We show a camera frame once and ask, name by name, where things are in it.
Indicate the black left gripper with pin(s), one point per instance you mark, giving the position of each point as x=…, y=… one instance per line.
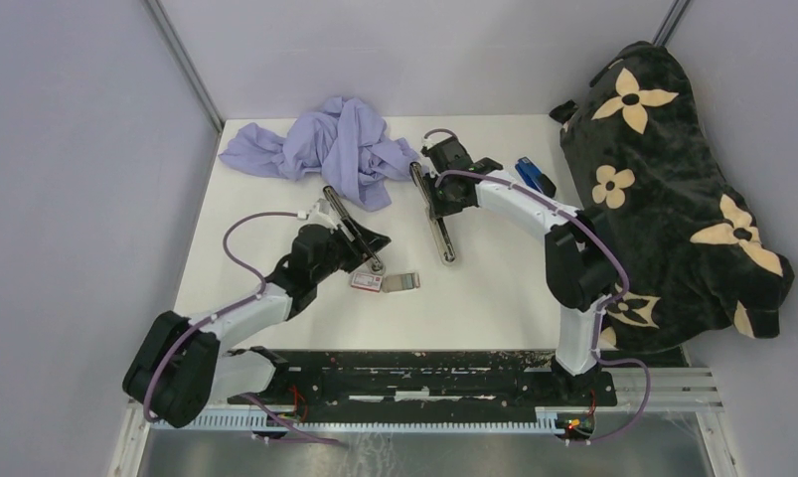
x=357, y=259

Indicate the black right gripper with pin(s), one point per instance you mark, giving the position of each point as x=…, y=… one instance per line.
x=441, y=209

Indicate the red white staple box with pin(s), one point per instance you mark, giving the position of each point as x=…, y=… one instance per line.
x=378, y=283

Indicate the beige black stapler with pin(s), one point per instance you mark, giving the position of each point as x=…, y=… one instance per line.
x=370, y=258

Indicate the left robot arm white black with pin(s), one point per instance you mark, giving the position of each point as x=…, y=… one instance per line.
x=184, y=363

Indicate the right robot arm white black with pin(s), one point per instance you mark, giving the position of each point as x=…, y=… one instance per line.
x=580, y=267

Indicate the blue stapler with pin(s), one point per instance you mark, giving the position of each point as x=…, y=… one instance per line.
x=535, y=178

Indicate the purple crumpled cloth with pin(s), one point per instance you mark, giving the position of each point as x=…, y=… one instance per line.
x=345, y=141

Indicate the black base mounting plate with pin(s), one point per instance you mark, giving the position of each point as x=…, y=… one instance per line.
x=416, y=387

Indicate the black floral plush pillow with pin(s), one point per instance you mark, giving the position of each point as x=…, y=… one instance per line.
x=686, y=237

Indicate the aluminium rail frame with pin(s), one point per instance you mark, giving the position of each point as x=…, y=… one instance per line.
x=669, y=424

